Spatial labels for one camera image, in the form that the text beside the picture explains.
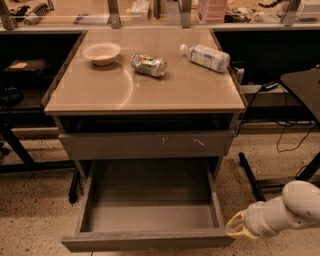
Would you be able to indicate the grey top drawer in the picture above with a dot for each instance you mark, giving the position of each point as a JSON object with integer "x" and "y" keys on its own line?
{"x": 142, "y": 145}

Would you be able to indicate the black round side table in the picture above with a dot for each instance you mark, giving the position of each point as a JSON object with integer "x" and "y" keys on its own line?
{"x": 305, "y": 85}

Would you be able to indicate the pink stacked plastic boxes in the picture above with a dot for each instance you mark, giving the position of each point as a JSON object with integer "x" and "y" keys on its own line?
{"x": 211, "y": 11}

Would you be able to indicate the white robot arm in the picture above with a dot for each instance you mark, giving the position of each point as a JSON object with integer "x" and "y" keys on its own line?
{"x": 298, "y": 207}

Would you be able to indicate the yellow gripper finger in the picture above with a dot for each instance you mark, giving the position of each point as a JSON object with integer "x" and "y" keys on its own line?
{"x": 236, "y": 225}
{"x": 243, "y": 235}

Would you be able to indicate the crushed silver soda can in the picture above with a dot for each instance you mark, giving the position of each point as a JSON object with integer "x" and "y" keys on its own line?
{"x": 148, "y": 65}

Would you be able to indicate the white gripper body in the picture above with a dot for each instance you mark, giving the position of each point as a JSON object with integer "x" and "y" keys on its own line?
{"x": 257, "y": 218}

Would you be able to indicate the white paper bowl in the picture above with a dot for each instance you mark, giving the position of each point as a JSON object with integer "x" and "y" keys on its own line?
{"x": 101, "y": 54}

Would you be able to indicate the grey drawer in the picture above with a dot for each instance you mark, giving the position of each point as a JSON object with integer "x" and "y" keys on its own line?
{"x": 149, "y": 204}
{"x": 142, "y": 145}

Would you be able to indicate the black table leg base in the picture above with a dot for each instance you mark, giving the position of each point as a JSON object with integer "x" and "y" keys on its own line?
{"x": 252, "y": 180}

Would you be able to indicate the grey drawer cabinet with glossy top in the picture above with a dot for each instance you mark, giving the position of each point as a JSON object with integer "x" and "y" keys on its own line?
{"x": 115, "y": 98}

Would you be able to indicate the black power adapter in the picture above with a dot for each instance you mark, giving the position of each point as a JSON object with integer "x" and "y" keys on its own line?
{"x": 269, "y": 86}

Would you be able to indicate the clear plastic water bottle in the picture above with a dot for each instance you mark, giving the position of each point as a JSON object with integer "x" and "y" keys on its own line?
{"x": 207, "y": 57}

